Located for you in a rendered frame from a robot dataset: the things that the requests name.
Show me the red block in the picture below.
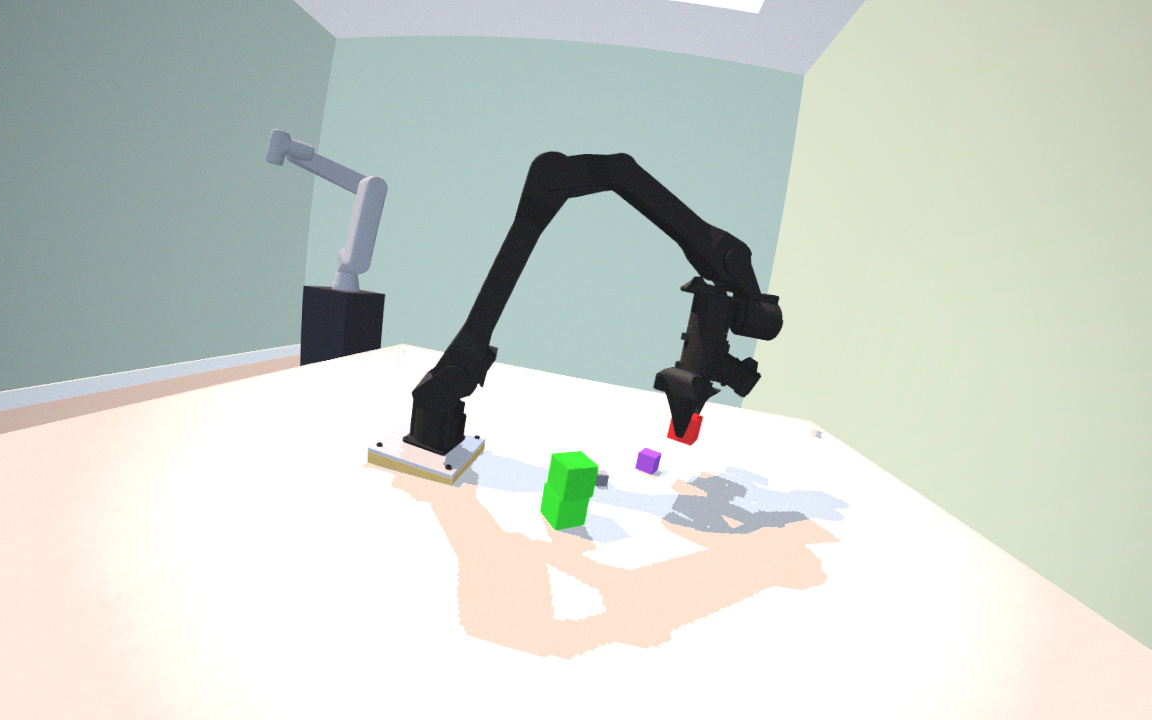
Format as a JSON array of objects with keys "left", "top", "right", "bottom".
[{"left": 667, "top": 414, "right": 704, "bottom": 446}]

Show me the purple block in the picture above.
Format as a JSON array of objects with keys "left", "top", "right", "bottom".
[{"left": 635, "top": 447, "right": 662, "bottom": 475}]

